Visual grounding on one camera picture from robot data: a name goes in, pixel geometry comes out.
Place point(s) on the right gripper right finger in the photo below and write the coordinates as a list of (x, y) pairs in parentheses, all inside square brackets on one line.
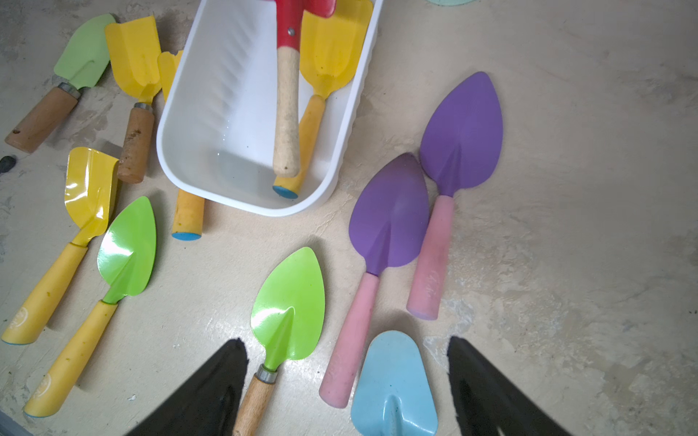
[(487, 402)]

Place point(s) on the yellow scoop yellow handle upper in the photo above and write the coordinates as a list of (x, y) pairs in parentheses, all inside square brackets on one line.
[(188, 219)]

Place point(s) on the light blue trowel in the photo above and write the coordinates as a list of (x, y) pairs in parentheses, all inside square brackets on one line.
[(393, 395)]

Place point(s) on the yellow scoop brown wooden handle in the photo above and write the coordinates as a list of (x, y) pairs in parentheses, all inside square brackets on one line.
[(134, 48)]

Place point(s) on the white plastic storage box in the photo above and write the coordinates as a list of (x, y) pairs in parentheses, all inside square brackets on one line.
[(216, 136)]

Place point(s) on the red scoop wooden handle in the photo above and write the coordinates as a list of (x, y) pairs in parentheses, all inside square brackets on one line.
[(289, 18)]

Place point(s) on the purple trowel pink handle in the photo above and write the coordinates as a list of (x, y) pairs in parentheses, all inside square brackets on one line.
[(387, 228), (460, 149)]

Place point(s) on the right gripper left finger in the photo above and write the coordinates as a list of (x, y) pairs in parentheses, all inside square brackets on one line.
[(207, 403)]

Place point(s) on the yellow scoop yellow handle lower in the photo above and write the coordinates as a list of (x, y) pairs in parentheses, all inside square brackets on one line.
[(90, 195)]

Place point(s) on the green trowel yellow handle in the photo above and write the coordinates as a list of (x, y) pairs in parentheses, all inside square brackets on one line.
[(125, 261)]

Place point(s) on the mint green pencil cup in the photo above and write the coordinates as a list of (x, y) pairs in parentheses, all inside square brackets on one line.
[(450, 3)]

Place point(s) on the pale green trowel wooden handle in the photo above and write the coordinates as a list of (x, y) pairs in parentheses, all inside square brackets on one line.
[(81, 66)]

